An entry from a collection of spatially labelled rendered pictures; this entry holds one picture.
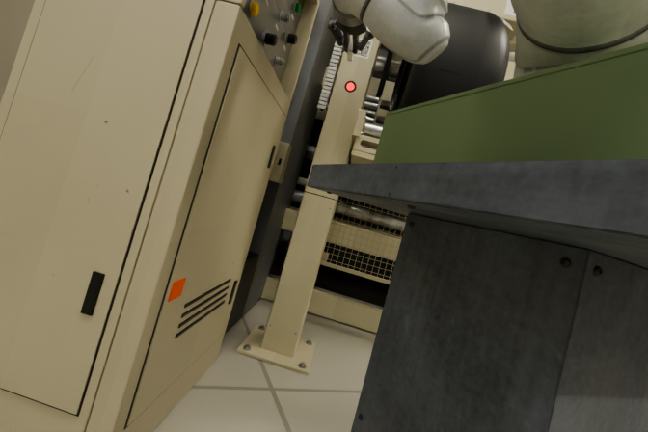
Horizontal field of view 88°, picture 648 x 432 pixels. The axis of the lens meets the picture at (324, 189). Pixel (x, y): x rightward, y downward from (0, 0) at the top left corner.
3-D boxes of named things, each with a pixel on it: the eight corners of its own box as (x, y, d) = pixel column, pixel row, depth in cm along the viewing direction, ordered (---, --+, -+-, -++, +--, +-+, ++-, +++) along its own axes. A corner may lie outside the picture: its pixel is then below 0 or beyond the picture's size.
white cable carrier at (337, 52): (316, 107, 131) (348, -7, 133) (317, 111, 136) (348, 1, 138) (327, 110, 131) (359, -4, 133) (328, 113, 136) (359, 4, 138)
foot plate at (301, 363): (235, 352, 119) (237, 345, 119) (256, 326, 145) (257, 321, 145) (308, 375, 116) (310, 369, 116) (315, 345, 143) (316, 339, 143)
